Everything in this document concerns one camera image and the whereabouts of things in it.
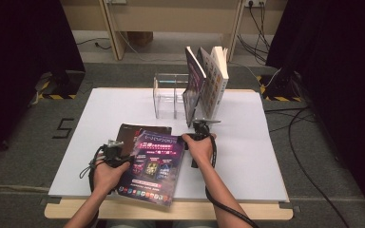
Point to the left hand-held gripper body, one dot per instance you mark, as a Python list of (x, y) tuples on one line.
[(114, 158)]

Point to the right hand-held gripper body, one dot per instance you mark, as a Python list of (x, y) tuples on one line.
[(202, 129)]

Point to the purple magazine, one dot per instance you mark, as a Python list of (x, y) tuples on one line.
[(155, 167), (192, 91)]

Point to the clear acrylic magazine rack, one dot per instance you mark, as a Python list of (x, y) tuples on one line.
[(168, 101)]

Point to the white picture-grid magazine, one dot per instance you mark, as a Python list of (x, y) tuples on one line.
[(215, 82)]

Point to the person's right hand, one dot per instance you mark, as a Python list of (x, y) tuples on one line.
[(201, 150)]

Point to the person's left hand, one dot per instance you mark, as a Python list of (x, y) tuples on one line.
[(107, 179)]

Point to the white board sheet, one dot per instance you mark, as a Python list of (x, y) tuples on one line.
[(244, 158)]

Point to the black stand base striped tape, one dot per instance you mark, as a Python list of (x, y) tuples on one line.
[(66, 85), (280, 87)]

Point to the brown cardboard box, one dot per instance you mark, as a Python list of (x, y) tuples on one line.
[(141, 38)]

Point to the beige wooden desk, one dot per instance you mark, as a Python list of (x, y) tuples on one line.
[(171, 15)]

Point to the black curtain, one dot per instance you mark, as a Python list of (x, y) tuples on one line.
[(12, 63), (345, 79)]

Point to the white wall socket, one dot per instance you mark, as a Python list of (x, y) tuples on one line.
[(256, 2)]

